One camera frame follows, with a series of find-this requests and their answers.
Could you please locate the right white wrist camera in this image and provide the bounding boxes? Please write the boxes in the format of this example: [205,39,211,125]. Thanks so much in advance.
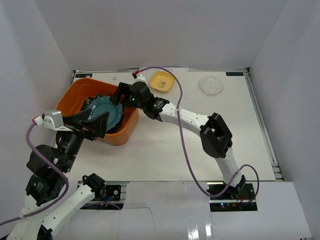
[132,70,147,83]

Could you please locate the orange plastic bin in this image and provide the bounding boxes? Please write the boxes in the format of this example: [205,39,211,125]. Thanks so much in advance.
[55,77,139,146]

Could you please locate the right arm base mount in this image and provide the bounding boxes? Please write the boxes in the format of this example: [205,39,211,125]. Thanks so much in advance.
[209,183,258,213]

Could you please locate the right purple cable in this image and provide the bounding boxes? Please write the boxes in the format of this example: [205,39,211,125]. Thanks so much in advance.
[138,66,260,199]

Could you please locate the yellow panda square dish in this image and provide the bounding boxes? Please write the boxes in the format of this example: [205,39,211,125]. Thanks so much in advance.
[149,71,176,93]

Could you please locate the clear glass plate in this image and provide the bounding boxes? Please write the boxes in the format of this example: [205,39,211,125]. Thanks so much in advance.
[198,76,224,96]

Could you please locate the teal scalloped round plate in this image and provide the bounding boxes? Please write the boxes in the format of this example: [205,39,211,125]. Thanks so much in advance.
[85,96,123,132]

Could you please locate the black floral square plate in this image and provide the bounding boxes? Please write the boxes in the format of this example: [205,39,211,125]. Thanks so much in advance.
[80,97,95,111]

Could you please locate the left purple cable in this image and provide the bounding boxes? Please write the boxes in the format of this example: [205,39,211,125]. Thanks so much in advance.
[0,122,70,227]

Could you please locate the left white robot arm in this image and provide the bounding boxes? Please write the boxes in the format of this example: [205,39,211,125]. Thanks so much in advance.
[6,109,109,240]

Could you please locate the purple cable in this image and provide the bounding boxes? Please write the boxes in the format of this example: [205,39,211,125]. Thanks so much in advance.
[0,122,70,227]
[138,66,260,199]

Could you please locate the white paper sheets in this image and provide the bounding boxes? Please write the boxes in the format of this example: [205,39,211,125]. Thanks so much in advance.
[138,66,189,74]

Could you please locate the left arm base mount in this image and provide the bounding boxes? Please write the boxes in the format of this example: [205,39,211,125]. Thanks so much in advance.
[80,184,124,210]

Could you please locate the yellow and black square plate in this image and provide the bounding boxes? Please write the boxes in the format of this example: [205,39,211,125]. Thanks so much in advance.
[106,118,124,135]

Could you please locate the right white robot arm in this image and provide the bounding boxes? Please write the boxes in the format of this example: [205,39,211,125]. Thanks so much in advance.
[110,81,246,200]

